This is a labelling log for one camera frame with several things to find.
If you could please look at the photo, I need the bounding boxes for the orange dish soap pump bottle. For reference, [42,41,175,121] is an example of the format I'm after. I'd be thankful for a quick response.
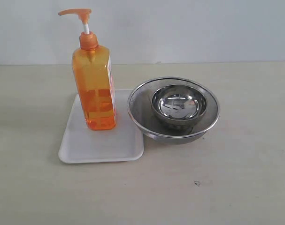
[58,8,116,130]

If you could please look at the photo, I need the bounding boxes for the small stainless steel bowl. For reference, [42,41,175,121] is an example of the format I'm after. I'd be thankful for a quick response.
[151,84,207,127]

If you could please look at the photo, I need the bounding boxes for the large stainless steel basin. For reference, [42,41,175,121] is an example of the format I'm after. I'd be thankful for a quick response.
[127,77,220,144]

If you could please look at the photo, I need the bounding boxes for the white rectangular plastic tray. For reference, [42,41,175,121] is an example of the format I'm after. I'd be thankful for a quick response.
[58,90,144,164]

